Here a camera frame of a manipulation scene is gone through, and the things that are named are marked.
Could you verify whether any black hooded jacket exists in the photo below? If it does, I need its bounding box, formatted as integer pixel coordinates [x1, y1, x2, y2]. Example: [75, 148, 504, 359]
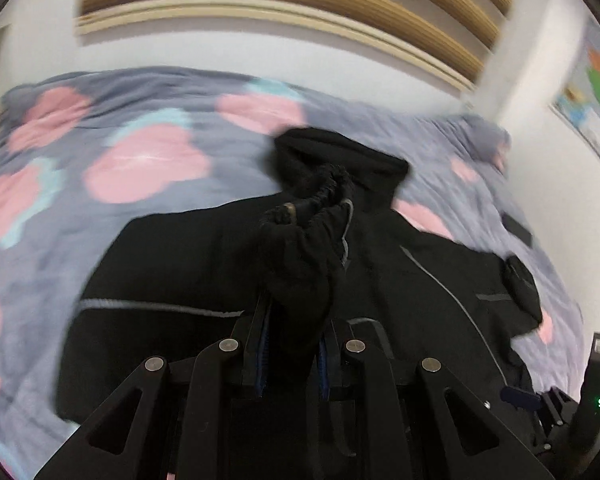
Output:
[54, 128, 542, 432]

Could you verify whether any black phone on bed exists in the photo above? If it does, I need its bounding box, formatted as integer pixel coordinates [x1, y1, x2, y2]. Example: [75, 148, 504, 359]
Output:
[501, 212, 533, 247]

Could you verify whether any grey blanket with pink flowers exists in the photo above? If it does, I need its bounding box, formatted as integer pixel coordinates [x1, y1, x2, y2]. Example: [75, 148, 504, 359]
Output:
[0, 68, 583, 479]

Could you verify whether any colourful wall map poster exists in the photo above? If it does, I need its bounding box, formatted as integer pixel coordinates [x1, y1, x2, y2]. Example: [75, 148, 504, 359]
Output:
[553, 18, 600, 159]

